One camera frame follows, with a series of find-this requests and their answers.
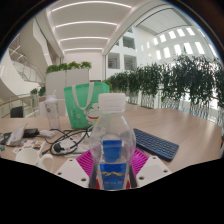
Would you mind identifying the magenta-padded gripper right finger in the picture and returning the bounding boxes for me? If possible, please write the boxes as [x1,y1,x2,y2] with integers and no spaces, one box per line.
[128,148,173,189]

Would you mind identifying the dark blue keyboard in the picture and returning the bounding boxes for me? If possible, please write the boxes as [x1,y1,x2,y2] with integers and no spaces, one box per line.
[132,128,180,163]

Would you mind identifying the white charger block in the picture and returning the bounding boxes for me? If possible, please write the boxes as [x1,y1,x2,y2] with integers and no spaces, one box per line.
[39,129,57,139]

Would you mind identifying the tangled black cables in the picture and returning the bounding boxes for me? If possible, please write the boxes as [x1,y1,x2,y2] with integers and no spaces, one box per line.
[41,125,94,157]

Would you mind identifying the green tote bag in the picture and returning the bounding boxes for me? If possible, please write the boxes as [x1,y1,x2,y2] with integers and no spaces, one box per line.
[63,81,111,130]

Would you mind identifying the black power adapter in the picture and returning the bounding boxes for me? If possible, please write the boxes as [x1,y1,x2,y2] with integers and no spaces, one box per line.
[22,128,40,139]

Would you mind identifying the ceiling light strips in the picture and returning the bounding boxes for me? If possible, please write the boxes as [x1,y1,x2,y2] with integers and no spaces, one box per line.
[49,0,134,53]

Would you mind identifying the black chair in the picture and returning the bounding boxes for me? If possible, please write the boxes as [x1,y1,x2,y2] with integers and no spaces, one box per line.
[9,105,25,119]

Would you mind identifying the clipboard with papers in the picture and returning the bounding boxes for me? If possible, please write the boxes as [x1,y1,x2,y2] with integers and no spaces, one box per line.
[0,123,28,148]

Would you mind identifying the white mug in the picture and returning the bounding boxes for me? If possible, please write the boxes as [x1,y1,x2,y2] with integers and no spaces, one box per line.
[14,147,55,173]

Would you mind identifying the clear blue-labelled water bottle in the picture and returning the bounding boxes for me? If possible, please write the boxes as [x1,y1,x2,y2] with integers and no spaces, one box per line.
[89,92,137,191]

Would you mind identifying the white cabinet with plants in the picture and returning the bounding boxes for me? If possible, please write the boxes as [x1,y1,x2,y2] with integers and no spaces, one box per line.
[45,60,93,109]

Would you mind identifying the colourful sticker sheet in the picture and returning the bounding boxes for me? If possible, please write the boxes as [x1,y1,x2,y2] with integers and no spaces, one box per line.
[12,139,46,155]

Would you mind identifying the row of green plants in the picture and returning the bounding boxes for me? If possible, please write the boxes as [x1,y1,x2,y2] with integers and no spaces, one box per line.
[103,54,224,134]

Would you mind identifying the clear tumbler with lid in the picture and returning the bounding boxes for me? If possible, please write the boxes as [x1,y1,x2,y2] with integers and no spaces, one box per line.
[43,90,61,130]

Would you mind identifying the wooden planter with plants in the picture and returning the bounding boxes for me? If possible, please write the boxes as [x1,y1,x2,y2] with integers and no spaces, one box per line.
[29,85,47,103]

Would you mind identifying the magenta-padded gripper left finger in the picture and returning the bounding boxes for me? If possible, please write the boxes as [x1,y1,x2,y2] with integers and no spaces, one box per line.
[54,148,99,190]

